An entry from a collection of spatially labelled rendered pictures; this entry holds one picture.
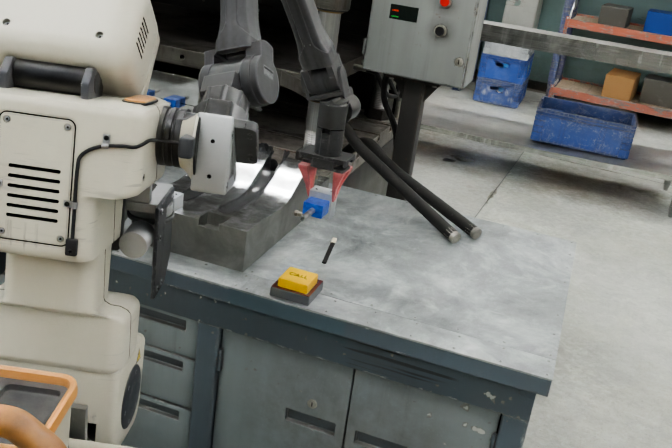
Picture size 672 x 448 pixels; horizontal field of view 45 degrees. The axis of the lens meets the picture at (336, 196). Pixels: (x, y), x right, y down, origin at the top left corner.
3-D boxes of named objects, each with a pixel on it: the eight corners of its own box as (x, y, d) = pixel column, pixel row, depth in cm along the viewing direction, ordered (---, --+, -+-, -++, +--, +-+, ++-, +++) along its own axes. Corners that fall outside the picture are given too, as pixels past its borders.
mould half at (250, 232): (242, 272, 162) (248, 210, 158) (130, 240, 169) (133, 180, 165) (326, 199, 207) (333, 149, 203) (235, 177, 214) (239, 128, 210)
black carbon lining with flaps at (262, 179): (232, 224, 167) (236, 181, 164) (163, 206, 171) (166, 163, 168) (294, 178, 198) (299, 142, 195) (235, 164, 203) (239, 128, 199)
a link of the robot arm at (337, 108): (316, 97, 158) (343, 103, 157) (328, 91, 164) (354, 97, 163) (312, 131, 160) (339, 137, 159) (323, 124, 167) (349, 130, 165)
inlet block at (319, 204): (312, 234, 158) (316, 209, 156) (289, 228, 160) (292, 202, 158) (334, 214, 170) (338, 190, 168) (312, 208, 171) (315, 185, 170)
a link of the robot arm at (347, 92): (298, 73, 159) (338, 66, 156) (318, 66, 170) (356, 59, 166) (310, 133, 162) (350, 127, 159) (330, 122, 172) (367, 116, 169)
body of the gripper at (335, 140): (308, 152, 169) (313, 118, 166) (354, 162, 166) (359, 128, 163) (297, 159, 163) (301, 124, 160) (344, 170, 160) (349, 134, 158)
